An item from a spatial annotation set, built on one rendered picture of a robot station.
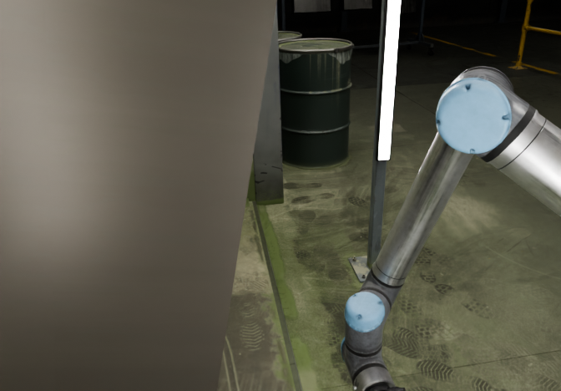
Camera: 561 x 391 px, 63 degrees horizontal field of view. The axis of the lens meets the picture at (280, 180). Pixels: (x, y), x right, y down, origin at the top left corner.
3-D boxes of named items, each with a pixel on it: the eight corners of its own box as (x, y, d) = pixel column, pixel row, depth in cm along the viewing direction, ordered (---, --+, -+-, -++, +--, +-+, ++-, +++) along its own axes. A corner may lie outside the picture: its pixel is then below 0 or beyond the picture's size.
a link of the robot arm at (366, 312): (355, 281, 115) (354, 320, 120) (338, 309, 105) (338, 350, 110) (391, 291, 110) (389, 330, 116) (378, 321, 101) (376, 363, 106)
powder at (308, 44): (265, 46, 345) (265, 44, 344) (327, 39, 364) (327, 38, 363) (295, 56, 300) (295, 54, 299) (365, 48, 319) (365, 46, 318)
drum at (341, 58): (266, 150, 382) (261, 42, 344) (327, 139, 402) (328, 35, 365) (297, 176, 333) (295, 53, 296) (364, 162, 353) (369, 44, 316)
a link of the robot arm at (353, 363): (338, 329, 117) (338, 358, 121) (353, 367, 105) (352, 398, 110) (373, 324, 118) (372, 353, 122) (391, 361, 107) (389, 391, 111)
